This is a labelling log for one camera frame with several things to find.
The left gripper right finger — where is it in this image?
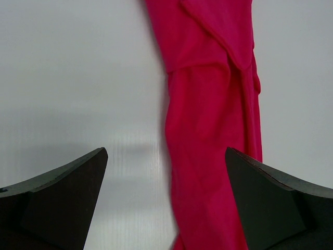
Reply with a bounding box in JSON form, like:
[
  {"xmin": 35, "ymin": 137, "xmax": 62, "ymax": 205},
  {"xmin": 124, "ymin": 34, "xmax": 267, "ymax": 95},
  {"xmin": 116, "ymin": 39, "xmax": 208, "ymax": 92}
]
[{"xmin": 225, "ymin": 147, "xmax": 332, "ymax": 249}]

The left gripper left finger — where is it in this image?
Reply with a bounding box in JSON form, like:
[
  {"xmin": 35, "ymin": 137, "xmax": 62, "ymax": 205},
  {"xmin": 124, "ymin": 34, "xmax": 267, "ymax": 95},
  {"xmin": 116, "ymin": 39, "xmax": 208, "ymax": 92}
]
[{"xmin": 1, "ymin": 147, "xmax": 108, "ymax": 249}]

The magenta t shirt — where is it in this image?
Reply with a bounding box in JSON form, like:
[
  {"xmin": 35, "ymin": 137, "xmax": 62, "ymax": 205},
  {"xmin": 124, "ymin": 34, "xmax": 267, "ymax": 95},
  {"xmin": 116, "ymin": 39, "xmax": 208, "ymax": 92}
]
[{"xmin": 146, "ymin": 1, "xmax": 262, "ymax": 249}]

